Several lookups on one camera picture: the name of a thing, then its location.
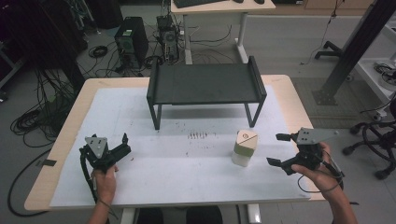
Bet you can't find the tangle of black cables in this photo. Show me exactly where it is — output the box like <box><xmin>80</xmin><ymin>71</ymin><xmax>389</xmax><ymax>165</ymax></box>
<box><xmin>9</xmin><ymin>67</ymin><xmax>82</xmax><ymax>149</ymax></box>

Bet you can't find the black metal rack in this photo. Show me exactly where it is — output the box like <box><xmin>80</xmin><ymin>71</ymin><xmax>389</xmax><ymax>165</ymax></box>
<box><xmin>146</xmin><ymin>55</ymin><xmax>268</xmax><ymax>132</ymax></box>

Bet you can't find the person's left hand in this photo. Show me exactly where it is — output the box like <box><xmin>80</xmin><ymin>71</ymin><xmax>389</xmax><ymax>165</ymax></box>
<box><xmin>91</xmin><ymin>164</ymin><xmax>120</xmax><ymax>205</ymax></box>

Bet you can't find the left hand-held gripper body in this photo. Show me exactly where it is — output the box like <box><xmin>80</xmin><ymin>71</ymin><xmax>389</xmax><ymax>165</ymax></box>
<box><xmin>78</xmin><ymin>133</ymin><xmax>122</xmax><ymax>173</ymax></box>

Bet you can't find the person's right hand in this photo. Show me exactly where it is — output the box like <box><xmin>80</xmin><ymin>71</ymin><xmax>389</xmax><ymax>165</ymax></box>
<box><xmin>290</xmin><ymin>141</ymin><xmax>344</xmax><ymax>201</ymax></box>

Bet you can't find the coiled black cable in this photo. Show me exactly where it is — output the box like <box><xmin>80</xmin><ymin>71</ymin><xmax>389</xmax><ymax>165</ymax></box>
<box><xmin>88</xmin><ymin>45</ymin><xmax>109</xmax><ymax>59</ymax></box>

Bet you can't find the black computer tower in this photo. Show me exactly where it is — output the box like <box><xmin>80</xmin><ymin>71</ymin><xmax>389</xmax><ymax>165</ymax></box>
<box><xmin>113</xmin><ymin>16</ymin><xmax>149</xmax><ymax>70</ymax></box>

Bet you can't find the black office chair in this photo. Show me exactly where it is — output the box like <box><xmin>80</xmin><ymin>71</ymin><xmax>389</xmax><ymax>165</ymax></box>
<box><xmin>342</xmin><ymin>98</ymin><xmax>396</xmax><ymax>181</ymax></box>

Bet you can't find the long black floor cable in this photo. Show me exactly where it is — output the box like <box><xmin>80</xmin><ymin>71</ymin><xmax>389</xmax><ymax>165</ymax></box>
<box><xmin>6</xmin><ymin>147</ymin><xmax>52</xmax><ymax>218</ymax></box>

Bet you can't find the left hand-held gripper cable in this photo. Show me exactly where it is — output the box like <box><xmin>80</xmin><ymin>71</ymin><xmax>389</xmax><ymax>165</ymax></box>
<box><xmin>78</xmin><ymin>148</ymin><xmax>99</xmax><ymax>203</ymax></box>

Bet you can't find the white shelf unit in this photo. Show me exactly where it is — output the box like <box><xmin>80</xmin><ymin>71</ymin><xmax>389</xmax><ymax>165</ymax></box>
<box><xmin>354</xmin><ymin>23</ymin><xmax>396</xmax><ymax>105</ymax></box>

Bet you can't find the right hand-held gripper cable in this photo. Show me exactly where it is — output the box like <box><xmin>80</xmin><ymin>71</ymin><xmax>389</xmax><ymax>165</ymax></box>
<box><xmin>296</xmin><ymin>149</ymin><xmax>347</xmax><ymax>195</ymax></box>

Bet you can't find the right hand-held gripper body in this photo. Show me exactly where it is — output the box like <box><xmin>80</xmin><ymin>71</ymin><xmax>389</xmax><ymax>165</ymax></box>
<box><xmin>290</xmin><ymin>127</ymin><xmax>340</xmax><ymax>171</ymax></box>

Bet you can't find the small wooden box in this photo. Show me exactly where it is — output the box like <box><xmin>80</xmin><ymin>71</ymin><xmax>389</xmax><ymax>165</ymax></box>
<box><xmin>231</xmin><ymin>129</ymin><xmax>260</xmax><ymax>168</ymax></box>

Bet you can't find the hand-held gripper cable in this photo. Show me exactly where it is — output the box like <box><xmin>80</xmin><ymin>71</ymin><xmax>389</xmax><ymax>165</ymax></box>
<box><xmin>78</xmin><ymin>148</ymin><xmax>99</xmax><ymax>203</ymax></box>
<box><xmin>296</xmin><ymin>149</ymin><xmax>347</xmax><ymax>195</ymax></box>

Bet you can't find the black keyboard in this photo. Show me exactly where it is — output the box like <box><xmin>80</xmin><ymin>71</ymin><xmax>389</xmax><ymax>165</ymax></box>
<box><xmin>173</xmin><ymin>0</ymin><xmax>232</xmax><ymax>9</ymax></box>

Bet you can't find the white table mat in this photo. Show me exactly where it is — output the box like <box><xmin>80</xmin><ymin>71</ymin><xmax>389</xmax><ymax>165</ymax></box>
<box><xmin>49</xmin><ymin>85</ymin><xmax>312</xmax><ymax>209</ymax></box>

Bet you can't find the black stand foot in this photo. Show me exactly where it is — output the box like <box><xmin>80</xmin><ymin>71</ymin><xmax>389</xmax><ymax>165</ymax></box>
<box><xmin>314</xmin><ymin>40</ymin><xmax>344</xmax><ymax>61</ymax></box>

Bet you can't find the light wooden table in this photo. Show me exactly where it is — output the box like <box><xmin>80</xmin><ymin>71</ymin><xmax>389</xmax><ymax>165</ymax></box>
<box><xmin>23</xmin><ymin>74</ymin><xmax>327</xmax><ymax>213</ymax></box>

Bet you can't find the open computer case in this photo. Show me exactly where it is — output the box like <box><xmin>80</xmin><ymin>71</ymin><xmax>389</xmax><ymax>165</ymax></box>
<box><xmin>155</xmin><ymin>14</ymin><xmax>181</xmax><ymax>65</ymax></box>

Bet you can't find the light desk with white legs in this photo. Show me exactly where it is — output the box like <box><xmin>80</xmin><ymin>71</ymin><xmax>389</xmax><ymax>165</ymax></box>
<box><xmin>170</xmin><ymin>0</ymin><xmax>277</xmax><ymax>65</ymax></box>

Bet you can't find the black metal post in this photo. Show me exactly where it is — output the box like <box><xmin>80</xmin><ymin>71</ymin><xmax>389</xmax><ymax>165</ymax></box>
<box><xmin>311</xmin><ymin>0</ymin><xmax>396</xmax><ymax>106</ymax></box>

